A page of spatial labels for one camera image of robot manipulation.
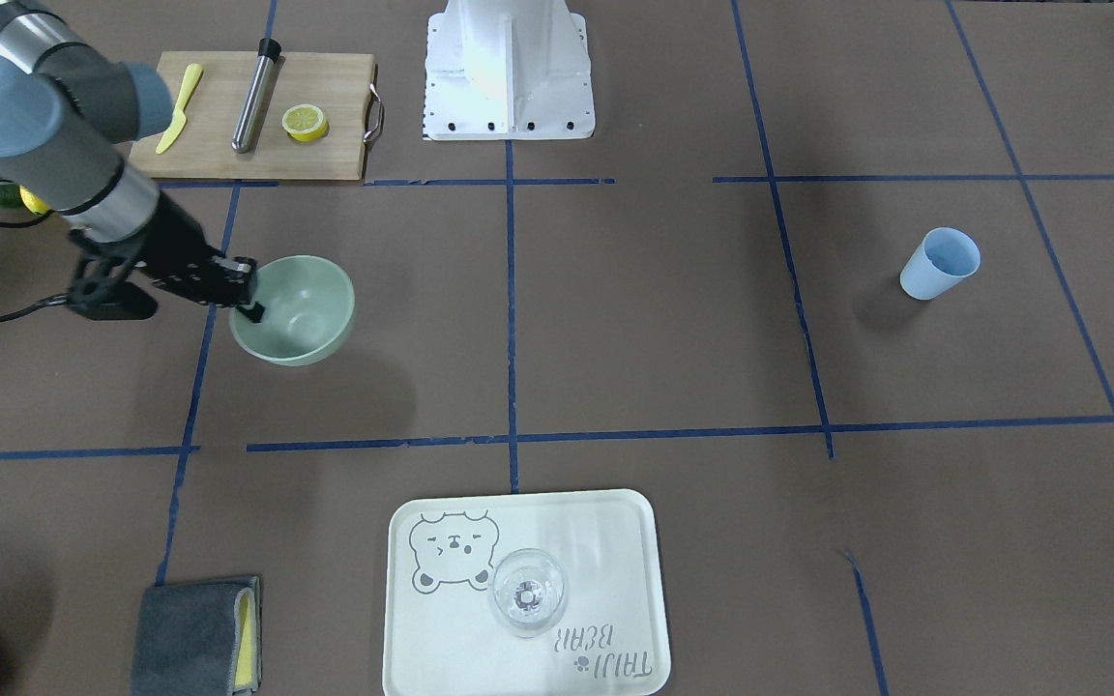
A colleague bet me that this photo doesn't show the white bear tray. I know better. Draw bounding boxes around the white bear tray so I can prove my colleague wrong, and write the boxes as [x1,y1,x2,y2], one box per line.
[383,489,672,695]

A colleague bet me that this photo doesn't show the grey folded cloth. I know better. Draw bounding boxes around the grey folded cloth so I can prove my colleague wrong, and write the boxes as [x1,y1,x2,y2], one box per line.
[129,574,262,695]

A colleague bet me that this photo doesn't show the whole yellow lemon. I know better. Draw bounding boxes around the whole yellow lemon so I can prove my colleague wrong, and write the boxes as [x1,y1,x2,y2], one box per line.
[18,186,52,218]

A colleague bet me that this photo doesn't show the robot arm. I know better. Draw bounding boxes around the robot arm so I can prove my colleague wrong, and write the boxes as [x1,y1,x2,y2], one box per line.
[0,1,265,323]

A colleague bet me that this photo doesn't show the lemon half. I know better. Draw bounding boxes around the lemon half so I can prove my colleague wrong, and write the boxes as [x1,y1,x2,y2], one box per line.
[281,104,329,144]

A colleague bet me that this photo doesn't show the green bowl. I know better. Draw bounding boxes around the green bowl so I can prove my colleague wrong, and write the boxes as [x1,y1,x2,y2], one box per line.
[229,255,356,367]

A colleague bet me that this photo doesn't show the yellow plastic knife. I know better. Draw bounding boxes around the yellow plastic knife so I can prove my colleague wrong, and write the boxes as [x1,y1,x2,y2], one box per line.
[155,63,204,155]

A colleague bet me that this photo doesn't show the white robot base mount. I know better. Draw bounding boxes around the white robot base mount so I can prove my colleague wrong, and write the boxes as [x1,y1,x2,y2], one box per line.
[422,1,597,143]

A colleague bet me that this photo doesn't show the light blue plastic cup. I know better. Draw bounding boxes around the light blue plastic cup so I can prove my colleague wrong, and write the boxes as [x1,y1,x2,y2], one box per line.
[900,226,983,301]

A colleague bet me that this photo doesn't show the green lime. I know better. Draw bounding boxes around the green lime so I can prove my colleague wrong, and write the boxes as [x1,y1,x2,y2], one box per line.
[0,184,25,210]

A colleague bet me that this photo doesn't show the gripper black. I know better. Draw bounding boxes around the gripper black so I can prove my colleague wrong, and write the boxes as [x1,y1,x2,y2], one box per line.
[66,198,267,323]

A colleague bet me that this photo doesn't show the clear wine glass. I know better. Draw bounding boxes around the clear wine glass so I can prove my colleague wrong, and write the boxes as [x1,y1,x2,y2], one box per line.
[489,549,569,639]

